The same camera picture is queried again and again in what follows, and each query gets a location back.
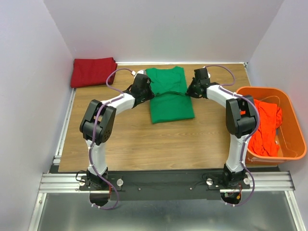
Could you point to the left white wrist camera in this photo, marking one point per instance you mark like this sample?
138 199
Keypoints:
134 73

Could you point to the orange plastic bin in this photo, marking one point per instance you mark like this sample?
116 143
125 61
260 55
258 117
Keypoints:
292 145

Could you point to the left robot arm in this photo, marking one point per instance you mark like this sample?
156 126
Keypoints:
97 125

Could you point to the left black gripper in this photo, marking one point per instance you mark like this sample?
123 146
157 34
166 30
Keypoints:
150 95

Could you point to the green t-shirt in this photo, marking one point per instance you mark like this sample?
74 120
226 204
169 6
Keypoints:
170 102

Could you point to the orange t-shirt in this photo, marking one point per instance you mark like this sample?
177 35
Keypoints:
263 142

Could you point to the folded red t-shirt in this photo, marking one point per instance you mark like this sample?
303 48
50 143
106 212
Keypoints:
91 72

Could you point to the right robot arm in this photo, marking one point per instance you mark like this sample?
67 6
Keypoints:
242 121

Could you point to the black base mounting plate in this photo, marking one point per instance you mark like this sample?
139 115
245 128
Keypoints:
155 185

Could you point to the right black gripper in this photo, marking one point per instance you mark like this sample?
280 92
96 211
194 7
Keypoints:
189 91

